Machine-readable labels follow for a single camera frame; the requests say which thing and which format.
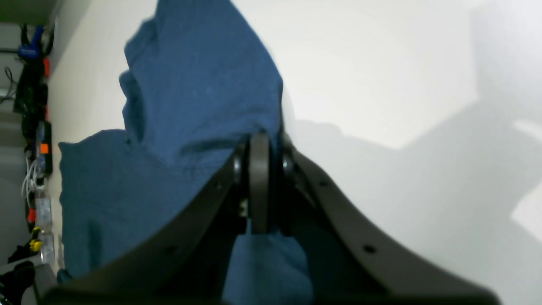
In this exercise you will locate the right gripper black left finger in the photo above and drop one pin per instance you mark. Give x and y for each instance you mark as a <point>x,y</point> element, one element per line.
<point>185,263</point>

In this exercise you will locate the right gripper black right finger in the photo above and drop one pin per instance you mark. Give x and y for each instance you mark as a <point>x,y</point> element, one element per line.
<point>350,260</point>

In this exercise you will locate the dark blue T-shirt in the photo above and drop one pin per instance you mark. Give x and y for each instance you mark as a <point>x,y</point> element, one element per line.
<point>199,82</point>

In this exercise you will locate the clamps at table edge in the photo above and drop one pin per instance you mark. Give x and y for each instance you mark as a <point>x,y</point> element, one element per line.
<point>32,99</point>

